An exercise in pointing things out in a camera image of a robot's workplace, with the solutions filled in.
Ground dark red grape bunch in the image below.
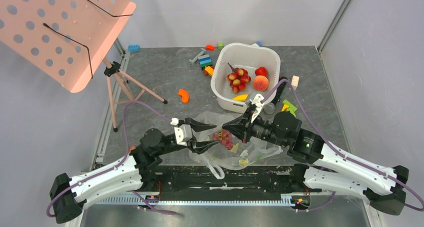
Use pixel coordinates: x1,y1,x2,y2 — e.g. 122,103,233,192
212,129,234,151

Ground translucent plastic bag with fruits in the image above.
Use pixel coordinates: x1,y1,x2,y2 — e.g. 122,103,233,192
188,111,283,180

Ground yellow fake banana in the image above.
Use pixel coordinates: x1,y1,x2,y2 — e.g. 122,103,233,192
232,94,250,102

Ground red yellow fruit bunch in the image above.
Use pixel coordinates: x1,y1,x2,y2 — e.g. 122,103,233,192
226,63,252,94

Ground orange fake peach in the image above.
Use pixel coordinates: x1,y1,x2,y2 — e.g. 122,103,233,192
252,75,269,92

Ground red fake pear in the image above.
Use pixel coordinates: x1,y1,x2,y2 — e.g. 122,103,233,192
254,66,268,78

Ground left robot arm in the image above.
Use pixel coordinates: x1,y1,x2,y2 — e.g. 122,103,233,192
46,118,218,224

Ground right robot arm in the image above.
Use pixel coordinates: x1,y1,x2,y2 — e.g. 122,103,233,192
222,104,409,216

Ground black microphone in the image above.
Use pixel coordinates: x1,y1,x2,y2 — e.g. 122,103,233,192
263,82,286,115

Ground orange curved block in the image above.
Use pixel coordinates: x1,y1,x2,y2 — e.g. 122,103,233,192
177,89,190,104

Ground stacked coloured brick pile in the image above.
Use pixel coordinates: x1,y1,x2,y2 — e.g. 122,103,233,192
198,54,215,76

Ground beige wooden block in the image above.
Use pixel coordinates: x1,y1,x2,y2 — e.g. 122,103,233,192
291,75,300,90

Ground grey toy wrench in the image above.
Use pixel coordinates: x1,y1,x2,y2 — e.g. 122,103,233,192
189,48,207,65

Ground red curved block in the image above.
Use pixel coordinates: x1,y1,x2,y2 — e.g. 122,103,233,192
204,45,215,51

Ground blue lego brick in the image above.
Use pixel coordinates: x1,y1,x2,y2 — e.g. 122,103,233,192
127,44,141,52

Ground pink music stand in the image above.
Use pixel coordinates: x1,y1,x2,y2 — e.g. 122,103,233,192
0,0,169,133

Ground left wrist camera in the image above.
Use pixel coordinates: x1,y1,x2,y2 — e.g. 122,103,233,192
173,124,193,147

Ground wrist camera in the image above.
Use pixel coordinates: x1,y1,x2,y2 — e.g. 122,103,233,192
173,124,193,147
249,93,264,124

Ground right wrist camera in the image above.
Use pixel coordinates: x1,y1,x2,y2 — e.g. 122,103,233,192
249,93,264,124

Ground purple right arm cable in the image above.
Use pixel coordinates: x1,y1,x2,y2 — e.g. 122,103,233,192
259,79,424,213

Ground aluminium frame post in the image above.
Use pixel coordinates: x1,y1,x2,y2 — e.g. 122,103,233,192
316,0,353,55

